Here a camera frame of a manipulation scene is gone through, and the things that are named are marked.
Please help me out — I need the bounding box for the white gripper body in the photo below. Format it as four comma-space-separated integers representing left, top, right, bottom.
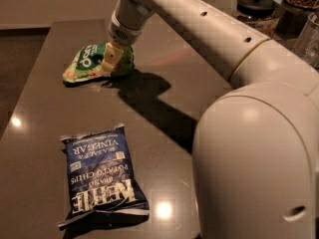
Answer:
109, 0, 155, 46

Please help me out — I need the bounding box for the blue Kettle chip bag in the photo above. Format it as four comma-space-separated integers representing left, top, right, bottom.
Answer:
58, 123, 150, 230

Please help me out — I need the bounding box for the clear glass container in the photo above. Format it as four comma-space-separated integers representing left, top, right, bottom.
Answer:
293, 11, 319, 70

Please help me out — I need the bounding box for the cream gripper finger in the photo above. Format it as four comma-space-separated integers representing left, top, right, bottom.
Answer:
102, 41, 124, 73

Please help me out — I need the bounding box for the green rice chip bag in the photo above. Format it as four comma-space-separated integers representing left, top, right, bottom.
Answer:
62, 42, 135, 85

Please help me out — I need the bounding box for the glass jar with black lid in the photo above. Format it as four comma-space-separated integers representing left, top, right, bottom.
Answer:
232, 0, 279, 37

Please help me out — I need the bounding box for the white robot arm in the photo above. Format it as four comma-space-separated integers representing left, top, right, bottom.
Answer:
109, 0, 319, 239

